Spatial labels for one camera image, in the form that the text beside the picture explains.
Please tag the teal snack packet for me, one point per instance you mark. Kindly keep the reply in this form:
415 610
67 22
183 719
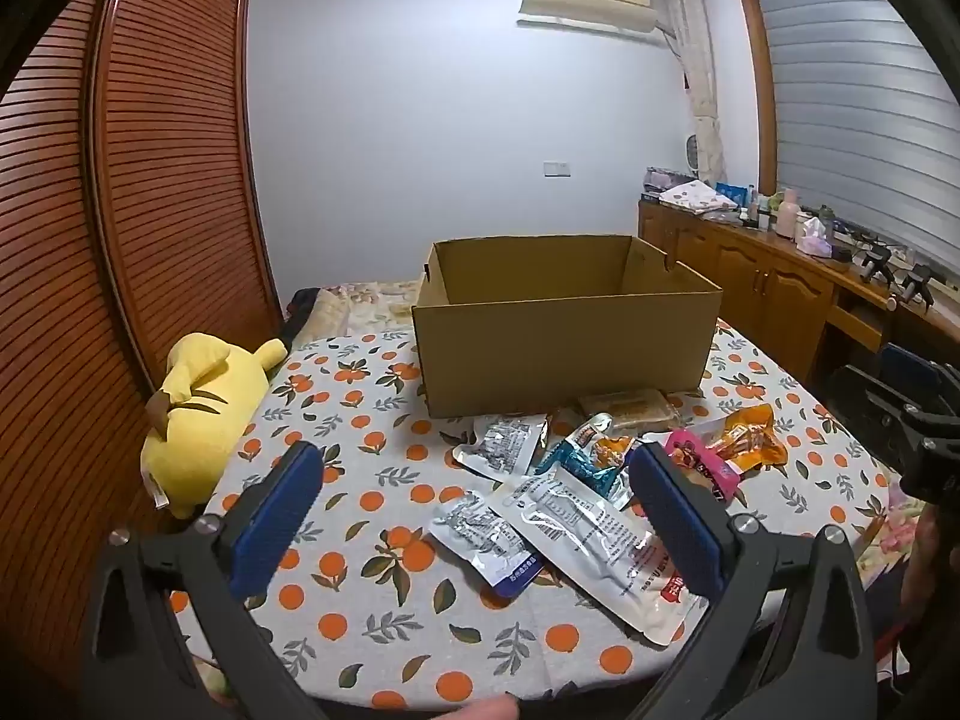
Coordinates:
589 461

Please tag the folded floral cloth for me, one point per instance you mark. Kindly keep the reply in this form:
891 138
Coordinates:
697 196

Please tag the clear tray of brown snacks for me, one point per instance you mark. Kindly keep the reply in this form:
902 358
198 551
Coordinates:
626 409

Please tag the orange-print bedsheet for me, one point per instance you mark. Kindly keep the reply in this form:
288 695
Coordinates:
375 405

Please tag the yellow plush toy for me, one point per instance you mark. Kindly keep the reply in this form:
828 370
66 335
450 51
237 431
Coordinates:
199 420

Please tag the small white fan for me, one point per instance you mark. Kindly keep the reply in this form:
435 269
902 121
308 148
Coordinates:
694 151

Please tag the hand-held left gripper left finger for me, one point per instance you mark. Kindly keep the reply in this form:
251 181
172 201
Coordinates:
277 510

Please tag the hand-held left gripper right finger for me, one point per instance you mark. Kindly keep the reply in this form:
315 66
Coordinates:
679 517

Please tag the grey window blind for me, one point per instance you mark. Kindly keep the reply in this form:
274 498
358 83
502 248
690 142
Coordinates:
862 105

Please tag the pink tissue pack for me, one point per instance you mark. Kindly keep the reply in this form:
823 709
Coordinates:
814 240

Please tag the green bottle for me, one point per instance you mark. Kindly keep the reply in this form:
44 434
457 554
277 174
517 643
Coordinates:
825 216

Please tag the black tripod mount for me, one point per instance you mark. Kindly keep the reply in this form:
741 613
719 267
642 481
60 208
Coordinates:
915 285
874 262

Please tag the pink bottle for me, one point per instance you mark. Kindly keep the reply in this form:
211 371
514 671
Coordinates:
787 217

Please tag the blue box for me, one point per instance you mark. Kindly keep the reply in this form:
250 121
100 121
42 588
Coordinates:
729 191

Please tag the orange snack packet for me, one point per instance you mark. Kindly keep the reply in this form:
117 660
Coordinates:
750 435

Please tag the wooden window frame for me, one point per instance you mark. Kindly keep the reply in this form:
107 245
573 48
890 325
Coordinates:
759 90

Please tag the louvered wooden wardrobe door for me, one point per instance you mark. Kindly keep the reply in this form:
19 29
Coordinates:
52 315
180 165

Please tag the floral blanket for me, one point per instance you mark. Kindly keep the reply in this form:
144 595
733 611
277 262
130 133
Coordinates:
360 304

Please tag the dark cloth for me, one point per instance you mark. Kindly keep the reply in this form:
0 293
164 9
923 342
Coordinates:
298 307

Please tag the white wall switch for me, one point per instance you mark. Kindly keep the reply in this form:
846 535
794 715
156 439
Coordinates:
556 167

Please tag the large silver packet red label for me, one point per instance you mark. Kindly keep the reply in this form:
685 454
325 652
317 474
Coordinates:
592 547

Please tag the silver snack packet blue trim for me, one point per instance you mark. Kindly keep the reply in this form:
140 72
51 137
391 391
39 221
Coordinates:
480 532
499 446

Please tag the cardboard box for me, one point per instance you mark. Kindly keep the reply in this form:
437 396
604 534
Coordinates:
562 345

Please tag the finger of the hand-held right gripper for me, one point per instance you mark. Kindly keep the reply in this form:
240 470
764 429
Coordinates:
907 366
870 390

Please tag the patterned beige curtain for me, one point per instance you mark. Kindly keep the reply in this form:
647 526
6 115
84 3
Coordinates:
694 67

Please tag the wooden cabinet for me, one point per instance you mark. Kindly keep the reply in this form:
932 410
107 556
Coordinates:
750 277

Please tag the pink snack packet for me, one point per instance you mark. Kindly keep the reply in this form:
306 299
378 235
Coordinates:
701 465

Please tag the person's left hand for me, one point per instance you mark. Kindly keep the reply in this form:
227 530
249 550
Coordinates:
491 709

